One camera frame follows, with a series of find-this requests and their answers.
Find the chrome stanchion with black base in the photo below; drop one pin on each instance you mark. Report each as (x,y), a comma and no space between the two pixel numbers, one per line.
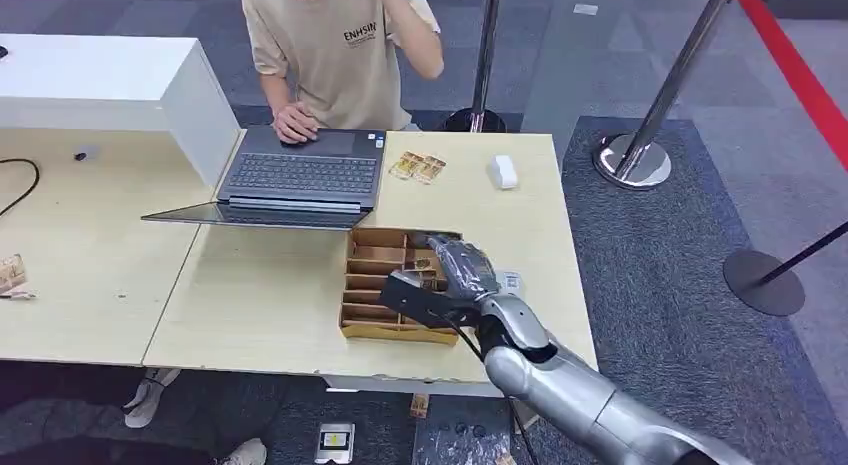
(485,51)

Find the black stanchion with flat base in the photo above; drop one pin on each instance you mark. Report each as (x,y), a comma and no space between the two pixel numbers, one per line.
(762,283)

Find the wooden compartment card box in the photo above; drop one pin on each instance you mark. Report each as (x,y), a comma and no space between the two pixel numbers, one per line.
(371,296)

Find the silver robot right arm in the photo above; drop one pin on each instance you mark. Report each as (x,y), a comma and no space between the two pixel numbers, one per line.
(583,402)

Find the small white rounded box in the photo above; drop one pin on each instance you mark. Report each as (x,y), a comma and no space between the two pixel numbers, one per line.
(503,172)

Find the printed card with brown picture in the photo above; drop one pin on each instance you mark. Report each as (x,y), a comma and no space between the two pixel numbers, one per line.
(424,264)

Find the thin flat card strip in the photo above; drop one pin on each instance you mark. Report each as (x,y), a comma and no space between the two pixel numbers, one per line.
(16,295)

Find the small black knob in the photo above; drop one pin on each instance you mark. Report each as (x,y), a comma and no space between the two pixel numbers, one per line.
(80,156)

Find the person's right hand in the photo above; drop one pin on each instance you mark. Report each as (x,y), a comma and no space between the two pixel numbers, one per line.
(293,123)

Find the grey open laptop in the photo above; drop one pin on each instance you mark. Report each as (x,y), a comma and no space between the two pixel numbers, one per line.
(301,177)

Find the silver floor socket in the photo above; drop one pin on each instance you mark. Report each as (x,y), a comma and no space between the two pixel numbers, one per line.
(334,442)

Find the white floor label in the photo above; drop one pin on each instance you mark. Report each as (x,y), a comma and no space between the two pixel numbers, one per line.
(586,8)

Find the red barrier belt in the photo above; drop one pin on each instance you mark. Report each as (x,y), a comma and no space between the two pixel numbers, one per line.
(795,71)

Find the person's white shoe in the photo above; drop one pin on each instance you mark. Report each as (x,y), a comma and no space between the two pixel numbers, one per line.
(246,453)
(149,399)

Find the person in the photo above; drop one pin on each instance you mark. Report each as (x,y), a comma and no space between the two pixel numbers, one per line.
(334,58)

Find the white cabinet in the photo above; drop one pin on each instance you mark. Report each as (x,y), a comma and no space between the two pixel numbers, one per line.
(99,84)

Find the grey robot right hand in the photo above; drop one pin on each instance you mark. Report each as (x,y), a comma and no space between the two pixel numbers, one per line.
(467,266)

